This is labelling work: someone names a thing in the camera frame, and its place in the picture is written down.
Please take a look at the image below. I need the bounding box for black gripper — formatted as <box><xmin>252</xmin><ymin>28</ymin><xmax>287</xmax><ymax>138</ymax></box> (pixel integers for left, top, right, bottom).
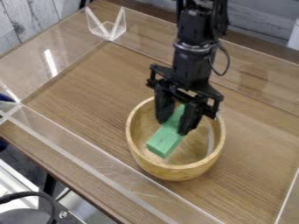
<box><xmin>147</xmin><ymin>43</ymin><xmax>224</xmax><ymax>136</ymax></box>

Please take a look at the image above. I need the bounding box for green rectangular block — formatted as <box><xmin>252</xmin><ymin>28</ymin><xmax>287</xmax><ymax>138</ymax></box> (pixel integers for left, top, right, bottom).
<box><xmin>145</xmin><ymin>105</ymin><xmax>184</xmax><ymax>158</ymax></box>

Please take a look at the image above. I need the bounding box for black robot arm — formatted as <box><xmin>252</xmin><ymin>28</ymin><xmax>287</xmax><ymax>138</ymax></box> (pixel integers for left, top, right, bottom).
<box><xmin>147</xmin><ymin>0</ymin><xmax>229</xmax><ymax>136</ymax></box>

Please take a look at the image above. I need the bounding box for brown wooden bowl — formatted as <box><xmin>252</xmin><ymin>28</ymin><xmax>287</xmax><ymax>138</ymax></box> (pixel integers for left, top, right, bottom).
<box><xmin>125</xmin><ymin>97</ymin><xmax>225</xmax><ymax>181</ymax></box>

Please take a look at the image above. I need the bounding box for black table leg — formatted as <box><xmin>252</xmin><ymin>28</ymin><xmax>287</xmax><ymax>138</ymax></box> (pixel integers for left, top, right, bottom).
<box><xmin>42</xmin><ymin>174</ymin><xmax>57</xmax><ymax>196</ymax></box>

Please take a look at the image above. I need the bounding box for clear acrylic enclosure wall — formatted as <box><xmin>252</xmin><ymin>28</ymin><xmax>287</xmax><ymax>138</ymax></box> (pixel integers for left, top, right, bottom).
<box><xmin>0</xmin><ymin>0</ymin><xmax>299</xmax><ymax>224</ymax></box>

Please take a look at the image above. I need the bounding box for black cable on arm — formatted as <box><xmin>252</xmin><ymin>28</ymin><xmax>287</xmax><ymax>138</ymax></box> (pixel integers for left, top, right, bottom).
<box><xmin>208</xmin><ymin>38</ymin><xmax>231</xmax><ymax>77</ymax></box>

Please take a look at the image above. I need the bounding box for black cable bottom left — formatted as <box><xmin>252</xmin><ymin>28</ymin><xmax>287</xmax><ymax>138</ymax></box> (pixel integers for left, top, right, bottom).
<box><xmin>0</xmin><ymin>190</ymin><xmax>56</xmax><ymax>224</ymax></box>

